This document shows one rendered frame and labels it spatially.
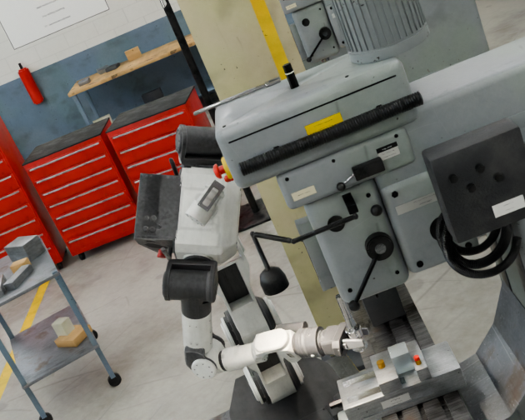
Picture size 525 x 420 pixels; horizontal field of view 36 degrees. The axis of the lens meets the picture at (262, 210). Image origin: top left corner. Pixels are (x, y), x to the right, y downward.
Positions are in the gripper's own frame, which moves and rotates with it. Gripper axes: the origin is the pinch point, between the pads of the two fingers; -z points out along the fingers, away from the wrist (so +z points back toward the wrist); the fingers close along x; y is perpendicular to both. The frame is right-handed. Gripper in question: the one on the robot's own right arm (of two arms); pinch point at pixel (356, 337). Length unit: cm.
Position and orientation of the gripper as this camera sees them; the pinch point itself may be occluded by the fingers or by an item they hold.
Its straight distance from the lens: 235.6
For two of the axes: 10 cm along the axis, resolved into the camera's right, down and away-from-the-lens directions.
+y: 3.7, 8.6, 3.6
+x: 3.4, -4.9, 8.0
